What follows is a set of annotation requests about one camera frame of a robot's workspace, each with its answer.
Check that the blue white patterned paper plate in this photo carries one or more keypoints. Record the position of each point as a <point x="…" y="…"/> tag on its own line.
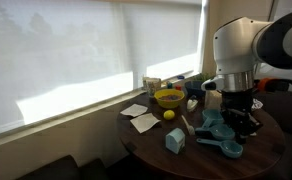
<point x="257" y="104"/>

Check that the dark seat cushion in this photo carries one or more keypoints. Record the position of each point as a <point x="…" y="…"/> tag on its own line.
<point x="94" y="170"/>
<point x="52" y="168"/>

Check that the teal toy milk carton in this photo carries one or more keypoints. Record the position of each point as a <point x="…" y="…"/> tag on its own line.
<point x="175" y="141"/>

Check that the small teal toy block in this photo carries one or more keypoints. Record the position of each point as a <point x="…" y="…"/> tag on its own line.
<point x="169" y="85"/>

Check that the yellow lemon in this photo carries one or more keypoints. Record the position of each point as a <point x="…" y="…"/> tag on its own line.
<point x="169" y="114"/>

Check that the large white paper napkin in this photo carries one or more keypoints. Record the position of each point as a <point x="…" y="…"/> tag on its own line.
<point x="144" y="122"/>

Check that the small red toy block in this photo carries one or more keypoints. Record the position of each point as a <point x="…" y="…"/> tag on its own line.
<point x="178" y="87"/>

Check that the dark blue bowl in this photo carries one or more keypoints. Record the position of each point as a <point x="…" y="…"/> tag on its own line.
<point x="194" y="89"/>

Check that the dark sofa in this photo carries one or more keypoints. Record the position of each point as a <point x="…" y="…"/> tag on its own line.
<point x="287" y="115"/>

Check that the colourful candy pile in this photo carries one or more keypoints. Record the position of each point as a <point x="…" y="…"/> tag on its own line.
<point x="169" y="97"/>

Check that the small blue cap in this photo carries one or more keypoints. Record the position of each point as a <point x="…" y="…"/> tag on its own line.
<point x="180" y="77"/>

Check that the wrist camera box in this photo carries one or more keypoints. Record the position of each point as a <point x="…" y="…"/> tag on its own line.
<point x="210" y="85"/>

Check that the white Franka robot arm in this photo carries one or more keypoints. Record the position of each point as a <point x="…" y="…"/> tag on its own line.
<point x="239" y="46"/>

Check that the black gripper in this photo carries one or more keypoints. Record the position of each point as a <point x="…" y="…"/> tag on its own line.
<point x="237" y="100"/>

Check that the white window sill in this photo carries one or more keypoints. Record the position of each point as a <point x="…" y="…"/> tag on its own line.
<point x="52" y="124"/>

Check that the deep teal measuring cup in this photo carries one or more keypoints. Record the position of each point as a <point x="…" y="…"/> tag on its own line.
<point x="212" y="116"/>

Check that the white toy iron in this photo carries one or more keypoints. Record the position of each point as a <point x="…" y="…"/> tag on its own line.
<point x="192" y="104"/>

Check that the yellow bowl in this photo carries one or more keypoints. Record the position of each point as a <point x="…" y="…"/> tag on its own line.
<point x="169" y="103"/>

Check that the small green plant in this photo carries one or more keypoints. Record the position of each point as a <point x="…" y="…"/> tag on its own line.
<point x="203" y="77"/>

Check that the shallow teal measuring cup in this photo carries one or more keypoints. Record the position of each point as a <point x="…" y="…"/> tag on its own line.
<point x="231" y="149"/>
<point x="219" y="132"/>

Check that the small white paper napkin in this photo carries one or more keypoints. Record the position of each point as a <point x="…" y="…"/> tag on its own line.
<point x="134" y="110"/>

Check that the white roller blind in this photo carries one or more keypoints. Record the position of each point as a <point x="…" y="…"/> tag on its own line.
<point x="69" y="50"/>

